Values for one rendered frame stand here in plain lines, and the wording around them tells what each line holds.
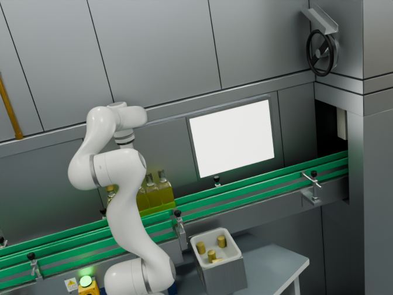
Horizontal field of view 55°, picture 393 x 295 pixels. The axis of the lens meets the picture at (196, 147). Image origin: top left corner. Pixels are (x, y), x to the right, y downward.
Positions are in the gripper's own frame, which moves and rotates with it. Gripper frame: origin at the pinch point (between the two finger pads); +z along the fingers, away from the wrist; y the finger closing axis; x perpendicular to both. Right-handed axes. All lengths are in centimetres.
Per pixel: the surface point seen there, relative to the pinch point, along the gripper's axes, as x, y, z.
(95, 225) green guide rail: -22.7, -3.5, 21.3
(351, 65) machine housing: 97, 17, -28
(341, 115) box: 109, -9, 3
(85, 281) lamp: -29.6, 20.3, 31.3
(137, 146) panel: 4.9, -11.9, -7.3
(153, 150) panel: 11.5, -11.8, -3.4
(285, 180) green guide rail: 68, 5, 22
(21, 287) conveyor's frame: -55, 15, 29
